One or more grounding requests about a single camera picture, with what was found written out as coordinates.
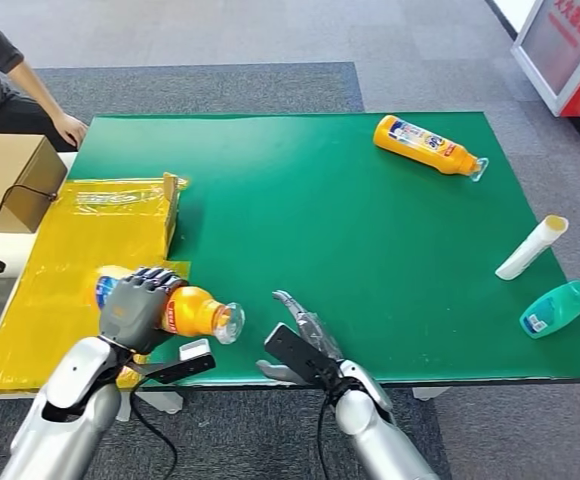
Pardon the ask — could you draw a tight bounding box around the black right wrist camera plate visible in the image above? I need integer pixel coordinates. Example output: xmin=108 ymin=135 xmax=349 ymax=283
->
xmin=264 ymin=322 xmax=342 ymax=391

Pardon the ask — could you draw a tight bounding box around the teal plastic bottle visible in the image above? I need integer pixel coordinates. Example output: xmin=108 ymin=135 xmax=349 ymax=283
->
xmin=519 ymin=280 xmax=580 ymax=340

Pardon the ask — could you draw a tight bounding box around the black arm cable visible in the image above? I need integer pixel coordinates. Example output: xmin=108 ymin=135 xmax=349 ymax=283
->
xmin=128 ymin=390 xmax=178 ymax=480
xmin=316 ymin=390 xmax=334 ymax=480

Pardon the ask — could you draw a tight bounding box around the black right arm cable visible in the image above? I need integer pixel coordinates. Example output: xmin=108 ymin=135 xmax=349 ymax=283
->
xmin=316 ymin=390 xmax=334 ymax=480

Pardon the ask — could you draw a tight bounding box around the brown cardboard box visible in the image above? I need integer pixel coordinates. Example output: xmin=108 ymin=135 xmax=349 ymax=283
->
xmin=0 ymin=133 xmax=69 ymax=235

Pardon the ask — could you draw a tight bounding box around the white tube bottle yellow cap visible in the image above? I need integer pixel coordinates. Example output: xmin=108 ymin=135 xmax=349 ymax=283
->
xmin=495 ymin=214 xmax=569 ymax=282

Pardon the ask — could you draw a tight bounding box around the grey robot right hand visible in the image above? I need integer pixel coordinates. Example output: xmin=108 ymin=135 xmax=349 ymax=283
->
xmin=256 ymin=290 xmax=344 ymax=387

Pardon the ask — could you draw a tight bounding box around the white and red display stand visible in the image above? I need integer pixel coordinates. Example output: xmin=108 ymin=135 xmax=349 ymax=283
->
xmin=510 ymin=0 xmax=580 ymax=119

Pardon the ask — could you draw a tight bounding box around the person's hand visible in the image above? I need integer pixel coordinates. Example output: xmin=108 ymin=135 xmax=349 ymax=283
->
xmin=52 ymin=111 xmax=89 ymax=150

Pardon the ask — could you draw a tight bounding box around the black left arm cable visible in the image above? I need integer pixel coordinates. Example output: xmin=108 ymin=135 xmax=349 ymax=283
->
xmin=128 ymin=390 xmax=178 ymax=480

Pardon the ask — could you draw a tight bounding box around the thin black power cable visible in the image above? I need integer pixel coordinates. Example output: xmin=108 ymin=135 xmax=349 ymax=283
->
xmin=0 ymin=183 xmax=58 ymax=260

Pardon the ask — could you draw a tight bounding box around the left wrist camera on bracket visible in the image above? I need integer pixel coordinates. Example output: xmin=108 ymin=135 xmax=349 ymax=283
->
xmin=128 ymin=338 xmax=217 ymax=387

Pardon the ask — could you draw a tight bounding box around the white table foot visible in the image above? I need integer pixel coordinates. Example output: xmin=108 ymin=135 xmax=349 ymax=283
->
xmin=116 ymin=389 xmax=185 ymax=424
xmin=412 ymin=386 xmax=452 ymax=403

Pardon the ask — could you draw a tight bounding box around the yellow taped cardboard box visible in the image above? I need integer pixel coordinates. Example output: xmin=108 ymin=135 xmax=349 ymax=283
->
xmin=0 ymin=172 xmax=192 ymax=395

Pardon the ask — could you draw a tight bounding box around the wide orange bottle clear cap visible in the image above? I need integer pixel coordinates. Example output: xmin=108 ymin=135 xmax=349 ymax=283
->
xmin=85 ymin=264 xmax=246 ymax=346

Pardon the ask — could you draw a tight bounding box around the slim orange bottle clear cap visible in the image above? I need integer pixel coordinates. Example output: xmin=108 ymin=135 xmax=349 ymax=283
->
xmin=372 ymin=114 xmax=489 ymax=183

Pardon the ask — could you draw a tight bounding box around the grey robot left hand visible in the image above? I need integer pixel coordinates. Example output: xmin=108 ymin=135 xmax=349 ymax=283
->
xmin=98 ymin=266 xmax=190 ymax=356

